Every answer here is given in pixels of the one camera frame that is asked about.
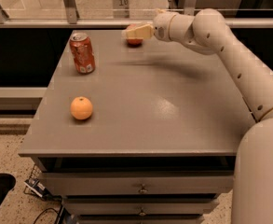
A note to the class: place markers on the grey drawer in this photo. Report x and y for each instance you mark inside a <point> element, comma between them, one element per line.
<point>140,207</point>
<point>79,184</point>

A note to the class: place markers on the metal window railing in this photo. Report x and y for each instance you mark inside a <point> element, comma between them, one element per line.
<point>99,13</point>

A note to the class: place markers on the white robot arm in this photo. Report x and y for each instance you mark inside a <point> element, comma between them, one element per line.
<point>208,33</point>

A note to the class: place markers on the top grey drawer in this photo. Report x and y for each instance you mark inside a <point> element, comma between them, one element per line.
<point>79,184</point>

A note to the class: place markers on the orange fruit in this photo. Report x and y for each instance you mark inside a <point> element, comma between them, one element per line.
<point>81,108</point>

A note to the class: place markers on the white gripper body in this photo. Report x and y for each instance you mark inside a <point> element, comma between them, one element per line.
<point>161,26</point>

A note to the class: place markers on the grey drawer cabinet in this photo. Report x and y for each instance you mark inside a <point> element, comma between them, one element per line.
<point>158,108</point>

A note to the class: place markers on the numbered grey pillar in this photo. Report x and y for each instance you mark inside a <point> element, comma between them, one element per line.
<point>121,8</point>

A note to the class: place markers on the red soda can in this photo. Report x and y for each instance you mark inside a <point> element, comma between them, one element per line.
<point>81,48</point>

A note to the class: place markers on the middle grey drawer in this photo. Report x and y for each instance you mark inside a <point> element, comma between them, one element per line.
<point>140,207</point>

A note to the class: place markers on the wire basket with items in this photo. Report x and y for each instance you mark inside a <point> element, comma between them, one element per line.
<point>33,185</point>

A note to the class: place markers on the red apple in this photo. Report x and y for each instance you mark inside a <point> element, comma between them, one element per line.
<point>134,39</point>

